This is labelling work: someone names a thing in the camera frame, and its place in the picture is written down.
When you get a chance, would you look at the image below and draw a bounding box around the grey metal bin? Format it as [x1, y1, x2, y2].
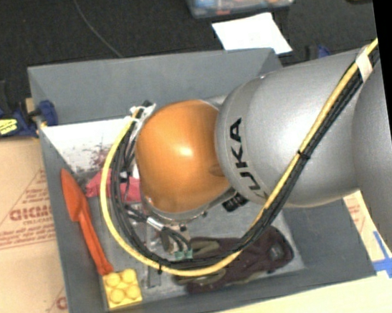
[27, 22, 381, 313]

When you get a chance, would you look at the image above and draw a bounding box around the pink cloth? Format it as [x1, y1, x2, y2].
[82, 163, 144, 210]

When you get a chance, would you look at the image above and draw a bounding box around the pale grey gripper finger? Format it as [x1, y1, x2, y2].
[141, 244, 165, 290]

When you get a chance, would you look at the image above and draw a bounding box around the dark maroon cloth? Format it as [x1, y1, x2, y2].
[167, 223, 299, 298]

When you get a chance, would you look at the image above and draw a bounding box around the yellow studded toy brick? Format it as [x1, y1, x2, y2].
[100, 266, 145, 311]

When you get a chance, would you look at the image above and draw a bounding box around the orange toy shovel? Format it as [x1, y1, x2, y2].
[59, 162, 115, 281]

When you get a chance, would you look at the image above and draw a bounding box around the black cylinder on white bracket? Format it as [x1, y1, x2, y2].
[219, 190, 251, 215]

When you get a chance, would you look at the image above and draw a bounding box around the brown cardboard board red print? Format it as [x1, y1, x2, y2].
[0, 77, 392, 313]

